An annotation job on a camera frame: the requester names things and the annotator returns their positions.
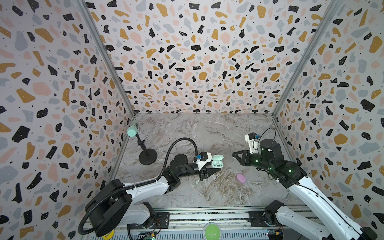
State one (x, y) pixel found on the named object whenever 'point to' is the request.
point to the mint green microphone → (132, 130)
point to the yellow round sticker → (109, 236)
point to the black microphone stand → (148, 156)
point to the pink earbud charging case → (241, 178)
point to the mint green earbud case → (216, 162)
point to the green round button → (212, 231)
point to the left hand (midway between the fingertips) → (220, 164)
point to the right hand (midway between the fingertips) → (233, 152)
